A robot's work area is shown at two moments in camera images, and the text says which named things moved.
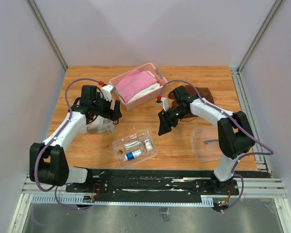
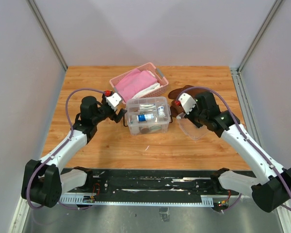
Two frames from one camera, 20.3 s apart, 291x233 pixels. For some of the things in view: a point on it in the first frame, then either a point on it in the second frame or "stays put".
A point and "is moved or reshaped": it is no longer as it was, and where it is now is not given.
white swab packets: x=132 y=144 → x=147 y=106
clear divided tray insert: x=134 y=148 → x=148 y=109
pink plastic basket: x=139 y=86 stays put
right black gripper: x=164 y=127 → x=189 y=116
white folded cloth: x=155 y=86 stays put
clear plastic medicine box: x=99 y=125 → x=149 y=115
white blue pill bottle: x=132 y=155 → x=143 y=117
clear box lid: x=205 y=143 → x=193 y=131
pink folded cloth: x=133 y=82 stays put
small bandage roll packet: x=148 y=144 is moved or reshaped
